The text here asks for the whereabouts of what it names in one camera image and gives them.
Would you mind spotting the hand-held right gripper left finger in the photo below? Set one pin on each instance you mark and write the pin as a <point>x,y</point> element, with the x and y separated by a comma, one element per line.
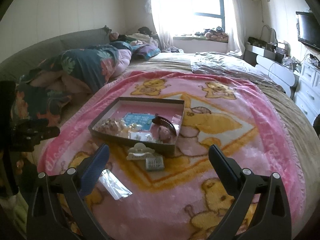
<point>96,170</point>

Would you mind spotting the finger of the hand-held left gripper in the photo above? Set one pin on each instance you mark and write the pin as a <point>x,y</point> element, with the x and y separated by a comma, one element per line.
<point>47,133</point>
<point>32,124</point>

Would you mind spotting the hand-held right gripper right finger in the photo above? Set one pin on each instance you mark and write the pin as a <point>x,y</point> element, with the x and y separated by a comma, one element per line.
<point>225,167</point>

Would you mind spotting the clear plastic bag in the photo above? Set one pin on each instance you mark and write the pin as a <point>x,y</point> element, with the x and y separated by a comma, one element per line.
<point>116,183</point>

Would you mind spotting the beaded floral hair clip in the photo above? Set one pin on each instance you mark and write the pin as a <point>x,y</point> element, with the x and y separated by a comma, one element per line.
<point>110,125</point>

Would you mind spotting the pale beige hair claw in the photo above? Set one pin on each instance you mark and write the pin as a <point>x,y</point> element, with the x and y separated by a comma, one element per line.
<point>139,151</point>

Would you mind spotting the clear plastic hair claw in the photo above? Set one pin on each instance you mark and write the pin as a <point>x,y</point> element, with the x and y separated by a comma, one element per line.
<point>125,124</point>

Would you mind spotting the plastic bag with earrings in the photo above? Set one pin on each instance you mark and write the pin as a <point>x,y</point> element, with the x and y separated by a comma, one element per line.
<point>140,136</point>

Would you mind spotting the ribbed grey hair claw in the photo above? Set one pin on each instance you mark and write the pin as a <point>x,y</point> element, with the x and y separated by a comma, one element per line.
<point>154,164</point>

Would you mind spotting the brown cardboard box tray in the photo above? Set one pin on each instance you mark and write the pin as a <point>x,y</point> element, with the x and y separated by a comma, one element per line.
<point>140,130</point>

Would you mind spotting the pink hair scrunchie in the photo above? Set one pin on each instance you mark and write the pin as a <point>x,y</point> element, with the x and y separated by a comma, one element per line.
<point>164,133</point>

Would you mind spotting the pink bear printed blanket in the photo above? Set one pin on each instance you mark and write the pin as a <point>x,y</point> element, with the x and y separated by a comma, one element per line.
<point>237,135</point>

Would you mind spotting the dark floral quilt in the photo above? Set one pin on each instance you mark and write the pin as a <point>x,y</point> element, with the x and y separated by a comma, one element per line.
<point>82,65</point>

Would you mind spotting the grey bed headboard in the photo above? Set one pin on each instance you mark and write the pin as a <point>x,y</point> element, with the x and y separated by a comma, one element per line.
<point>50,45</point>

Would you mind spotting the grey crumpled sheet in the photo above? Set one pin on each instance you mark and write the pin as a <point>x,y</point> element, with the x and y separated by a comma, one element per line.
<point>230,65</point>

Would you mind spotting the white drawer dresser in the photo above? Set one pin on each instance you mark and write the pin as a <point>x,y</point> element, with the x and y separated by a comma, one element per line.
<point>307,90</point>

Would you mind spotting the grey dressing table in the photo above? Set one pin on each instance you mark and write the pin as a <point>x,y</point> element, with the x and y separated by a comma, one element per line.
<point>265,48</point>

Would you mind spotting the purple pillow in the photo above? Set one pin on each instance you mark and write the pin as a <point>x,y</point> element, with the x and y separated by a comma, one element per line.
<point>148,51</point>

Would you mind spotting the clothes pile on windowsill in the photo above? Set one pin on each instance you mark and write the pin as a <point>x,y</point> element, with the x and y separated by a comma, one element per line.
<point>212,33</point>

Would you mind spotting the white sheer curtain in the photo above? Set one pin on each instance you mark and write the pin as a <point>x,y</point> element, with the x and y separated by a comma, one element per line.
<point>233,17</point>
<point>160,17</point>

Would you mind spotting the black flat television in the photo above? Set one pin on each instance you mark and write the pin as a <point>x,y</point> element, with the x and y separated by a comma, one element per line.
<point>310,30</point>

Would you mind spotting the window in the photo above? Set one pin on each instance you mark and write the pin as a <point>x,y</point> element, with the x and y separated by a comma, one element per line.
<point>200,2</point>

